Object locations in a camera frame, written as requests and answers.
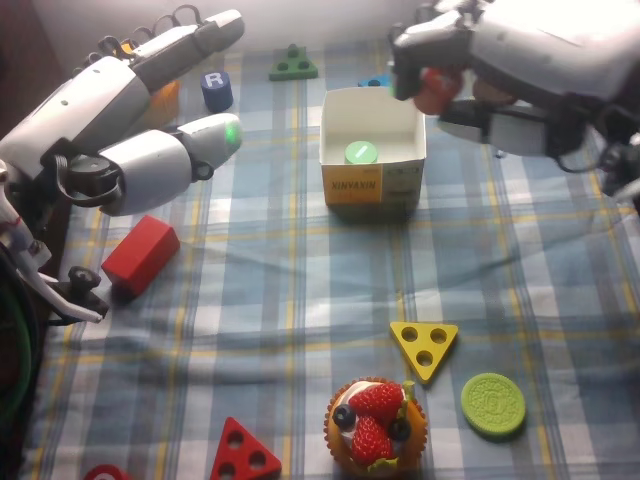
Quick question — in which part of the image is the white and yellow paper box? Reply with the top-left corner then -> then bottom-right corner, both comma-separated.
318,86 -> 428,222

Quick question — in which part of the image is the green cylinder block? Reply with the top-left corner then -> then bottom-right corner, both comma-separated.
342,140 -> 380,166

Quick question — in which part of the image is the blue triangle block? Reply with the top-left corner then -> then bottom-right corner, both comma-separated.
357,73 -> 394,91

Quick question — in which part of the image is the red cylinder block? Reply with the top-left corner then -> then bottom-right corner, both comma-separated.
414,67 -> 462,116

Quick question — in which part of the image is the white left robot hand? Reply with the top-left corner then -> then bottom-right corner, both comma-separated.
0,9 -> 247,218

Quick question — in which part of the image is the yellow toy cream cake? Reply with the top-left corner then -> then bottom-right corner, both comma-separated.
118,41 -> 181,129

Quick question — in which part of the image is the yellow triangle block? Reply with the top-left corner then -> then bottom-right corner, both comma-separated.
389,320 -> 460,386

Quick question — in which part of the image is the red round block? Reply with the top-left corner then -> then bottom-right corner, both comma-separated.
81,463 -> 133,480

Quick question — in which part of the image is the red rectangular block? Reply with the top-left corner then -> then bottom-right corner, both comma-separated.
100,214 -> 182,297

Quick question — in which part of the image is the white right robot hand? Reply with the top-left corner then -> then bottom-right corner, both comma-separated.
388,0 -> 640,158

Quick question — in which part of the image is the green toy cookie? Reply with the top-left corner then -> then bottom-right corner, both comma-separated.
459,372 -> 528,443

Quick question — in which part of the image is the toy strawberry fruit tart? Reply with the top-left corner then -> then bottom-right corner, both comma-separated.
323,379 -> 430,474

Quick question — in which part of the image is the red triangle block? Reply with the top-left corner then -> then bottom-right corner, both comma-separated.
209,415 -> 283,480

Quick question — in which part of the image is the blue cylinder block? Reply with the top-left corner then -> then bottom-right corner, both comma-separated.
200,70 -> 235,113

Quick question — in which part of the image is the green triangle block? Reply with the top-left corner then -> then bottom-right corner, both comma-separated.
267,43 -> 320,83

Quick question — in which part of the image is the brown toy cookie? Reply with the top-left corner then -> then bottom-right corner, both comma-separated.
472,74 -> 517,107

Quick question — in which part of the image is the blue plaid tablecloth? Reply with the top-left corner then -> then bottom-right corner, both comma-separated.
18,28 -> 640,480

